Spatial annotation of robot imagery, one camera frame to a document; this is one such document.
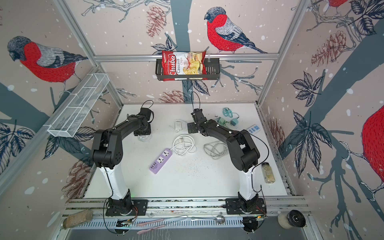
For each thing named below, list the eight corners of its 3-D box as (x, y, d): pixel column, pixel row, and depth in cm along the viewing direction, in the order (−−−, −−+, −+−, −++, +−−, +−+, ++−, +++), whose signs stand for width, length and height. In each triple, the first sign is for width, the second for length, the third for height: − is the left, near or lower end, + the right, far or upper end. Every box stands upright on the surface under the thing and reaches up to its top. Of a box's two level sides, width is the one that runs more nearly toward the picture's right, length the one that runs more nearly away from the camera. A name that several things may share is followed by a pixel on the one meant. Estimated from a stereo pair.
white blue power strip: (252, 135, 104) (253, 132, 102) (246, 130, 107) (248, 127, 105) (260, 130, 107) (261, 127, 105) (255, 125, 110) (256, 122, 108)
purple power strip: (148, 169, 87) (147, 168, 86) (167, 148, 97) (167, 146, 95) (154, 175, 85) (154, 173, 84) (173, 152, 94) (173, 150, 93)
